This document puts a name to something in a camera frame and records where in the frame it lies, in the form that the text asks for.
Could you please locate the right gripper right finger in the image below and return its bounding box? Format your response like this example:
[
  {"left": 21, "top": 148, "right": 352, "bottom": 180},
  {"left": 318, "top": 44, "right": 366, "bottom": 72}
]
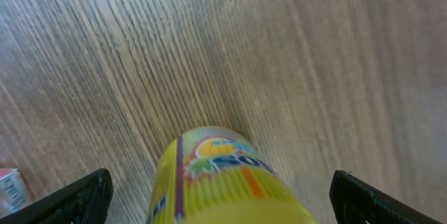
[{"left": 330, "top": 170, "right": 441, "bottom": 224}]

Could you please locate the yellow cylindrical bottle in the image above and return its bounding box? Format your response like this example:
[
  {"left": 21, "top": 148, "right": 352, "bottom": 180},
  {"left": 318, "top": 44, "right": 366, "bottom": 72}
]
[{"left": 146, "top": 126, "right": 315, "bottom": 224}]

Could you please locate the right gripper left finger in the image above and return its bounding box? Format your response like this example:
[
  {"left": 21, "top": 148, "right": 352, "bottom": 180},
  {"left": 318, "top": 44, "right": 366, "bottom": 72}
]
[{"left": 1, "top": 168, "right": 114, "bottom": 224}]

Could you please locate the red white small carton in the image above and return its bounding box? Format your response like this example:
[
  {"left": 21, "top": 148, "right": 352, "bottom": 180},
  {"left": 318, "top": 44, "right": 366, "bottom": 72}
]
[{"left": 0, "top": 168, "right": 34, "bottom": 218}]

